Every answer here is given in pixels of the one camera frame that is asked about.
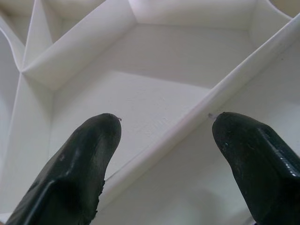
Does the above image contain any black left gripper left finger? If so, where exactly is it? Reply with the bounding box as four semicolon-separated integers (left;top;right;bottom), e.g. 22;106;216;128
5;112;123;225

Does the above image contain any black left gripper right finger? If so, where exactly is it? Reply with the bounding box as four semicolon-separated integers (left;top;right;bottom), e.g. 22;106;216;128
211;112;300;225

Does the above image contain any white plastic table top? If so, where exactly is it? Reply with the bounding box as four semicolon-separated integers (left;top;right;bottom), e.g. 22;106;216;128
0;0;300;225

